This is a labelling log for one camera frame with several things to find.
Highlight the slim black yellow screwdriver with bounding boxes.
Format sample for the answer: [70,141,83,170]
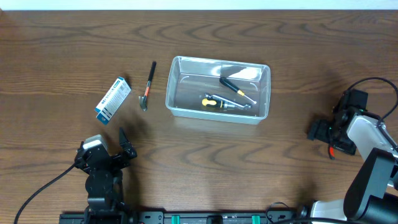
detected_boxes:
[220,77,257,104]

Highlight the small black orange hammer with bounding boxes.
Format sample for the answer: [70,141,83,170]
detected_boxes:
[139,61,157,111]

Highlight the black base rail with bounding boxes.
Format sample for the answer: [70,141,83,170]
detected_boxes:
[58,210,371,224]

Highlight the red handled pliers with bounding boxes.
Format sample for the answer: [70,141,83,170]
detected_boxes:
[328,145,335,160]

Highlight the stubby yellow black screwdriver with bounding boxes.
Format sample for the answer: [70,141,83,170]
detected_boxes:
[201,98,244,110]

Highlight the white blue cardboard box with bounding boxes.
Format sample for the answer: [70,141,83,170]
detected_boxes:
[95,77,131,125]

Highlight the silver wrench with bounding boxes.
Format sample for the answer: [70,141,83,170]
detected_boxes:
[204,93,252,110]

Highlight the clear plastic container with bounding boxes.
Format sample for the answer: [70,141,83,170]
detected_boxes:
[165,56,271,124]

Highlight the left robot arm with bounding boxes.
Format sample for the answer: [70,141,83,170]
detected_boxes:
[75,128,137,223]

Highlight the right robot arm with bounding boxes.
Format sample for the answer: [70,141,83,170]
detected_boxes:
[298,89,397,223]

